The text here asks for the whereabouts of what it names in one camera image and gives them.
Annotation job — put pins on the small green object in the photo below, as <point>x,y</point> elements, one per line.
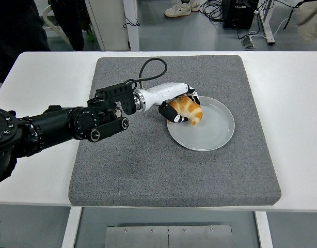
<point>90,34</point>

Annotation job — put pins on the grey round plate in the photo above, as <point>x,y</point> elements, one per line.
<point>207,134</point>

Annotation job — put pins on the white table leg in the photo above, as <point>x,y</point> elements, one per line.
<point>70,227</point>
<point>263,230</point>

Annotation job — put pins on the beige fabric bag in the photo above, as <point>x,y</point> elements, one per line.
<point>309,23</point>

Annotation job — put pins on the white desk leg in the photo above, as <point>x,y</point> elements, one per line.
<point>267,23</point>

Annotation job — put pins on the white chair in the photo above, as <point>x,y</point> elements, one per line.
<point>51,24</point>

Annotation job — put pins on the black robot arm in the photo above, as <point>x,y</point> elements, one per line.
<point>57,124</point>

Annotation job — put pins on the grey floor pedal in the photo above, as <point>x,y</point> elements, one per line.
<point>248,42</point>

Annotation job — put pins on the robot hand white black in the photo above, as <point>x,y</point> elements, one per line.
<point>163,91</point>

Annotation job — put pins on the grey metal plate with screws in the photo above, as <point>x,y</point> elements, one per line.
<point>168,237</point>

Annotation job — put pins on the black computer case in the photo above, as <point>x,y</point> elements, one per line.
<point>238,15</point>

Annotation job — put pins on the white cabinet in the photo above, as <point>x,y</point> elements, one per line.
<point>112,20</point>

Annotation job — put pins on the person's white shoe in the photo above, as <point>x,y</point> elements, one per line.
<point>195,5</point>
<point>177,9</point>

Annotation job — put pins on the person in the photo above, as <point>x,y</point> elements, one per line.
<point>14,31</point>

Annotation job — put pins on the golden croissant bread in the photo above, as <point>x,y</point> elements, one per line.
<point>192,111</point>

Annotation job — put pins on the grey speckled foam mat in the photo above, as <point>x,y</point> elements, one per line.
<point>148,168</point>

